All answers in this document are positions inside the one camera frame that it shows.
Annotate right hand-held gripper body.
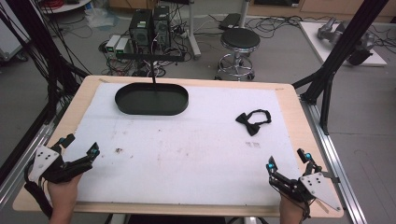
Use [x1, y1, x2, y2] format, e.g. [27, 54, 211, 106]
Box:
[281, 171, 344, 213]

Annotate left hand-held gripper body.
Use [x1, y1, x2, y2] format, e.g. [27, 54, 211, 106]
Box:
[25, 143, 94, 185]

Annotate black bow tie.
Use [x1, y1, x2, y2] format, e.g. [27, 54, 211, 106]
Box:
[234, 108, 273, 137]

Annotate black oval tray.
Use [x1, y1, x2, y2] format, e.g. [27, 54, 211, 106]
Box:
[114, 81, 190, 117]

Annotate person's right hand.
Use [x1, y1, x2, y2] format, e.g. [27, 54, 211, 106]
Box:
[278, 193, 309, 224]

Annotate person's left hand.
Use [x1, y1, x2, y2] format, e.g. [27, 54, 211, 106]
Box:
[46, 173, 84, 216]

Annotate wooden table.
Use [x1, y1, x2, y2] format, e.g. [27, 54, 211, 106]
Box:
[12, 75, 346, 218]

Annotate white table mat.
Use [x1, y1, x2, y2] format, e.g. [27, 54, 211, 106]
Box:
[63, 81, 302, 207]

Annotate small white device box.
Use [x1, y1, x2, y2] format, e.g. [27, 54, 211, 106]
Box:
[114, 37, 131, 56]
[105, 34, 121, 54]

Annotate black T-shaped stand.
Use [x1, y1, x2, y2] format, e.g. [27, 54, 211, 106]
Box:
[115, 51, 186, 87]

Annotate white floor board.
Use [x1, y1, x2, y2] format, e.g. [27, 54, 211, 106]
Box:
[298, 21, 389, 68]

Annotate clear plastic bag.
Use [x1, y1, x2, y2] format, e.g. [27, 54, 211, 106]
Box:
[83, 7, 121, 33]

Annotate black round stool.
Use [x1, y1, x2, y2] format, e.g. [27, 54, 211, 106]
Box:
[214, 27, 262, 81]

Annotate black computer tower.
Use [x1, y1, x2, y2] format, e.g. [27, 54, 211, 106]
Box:
[151, 5, 173, 49]
[128, 7, 154, 56]

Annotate white round table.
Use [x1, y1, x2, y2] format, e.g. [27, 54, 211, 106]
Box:
[39, 0, 93, 15]

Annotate flat black box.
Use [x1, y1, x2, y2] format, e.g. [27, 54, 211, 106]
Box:
[218, 12, 243, 32]

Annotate grey desk leg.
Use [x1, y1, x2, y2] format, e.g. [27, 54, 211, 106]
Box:
[186, 0, 203, 61]

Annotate aluminium rail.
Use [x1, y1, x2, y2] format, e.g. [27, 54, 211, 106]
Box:
[299, 94, 369, 224]
[0, 101, 73, 210]

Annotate thin black cable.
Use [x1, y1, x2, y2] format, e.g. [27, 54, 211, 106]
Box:
[299, 199, 313, 223]

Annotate black sleeved cable bundle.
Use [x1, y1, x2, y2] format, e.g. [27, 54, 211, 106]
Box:
[23, 160, 54, 219]

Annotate tangle of floor cables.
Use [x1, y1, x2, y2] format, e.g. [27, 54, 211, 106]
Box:
[98, 38, 194, 78]

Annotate black frame post with cables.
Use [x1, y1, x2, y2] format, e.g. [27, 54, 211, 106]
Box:
[0, 0, 92, 125]

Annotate black floor cables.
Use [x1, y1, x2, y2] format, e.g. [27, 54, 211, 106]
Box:
[244, 14, 314, 41]

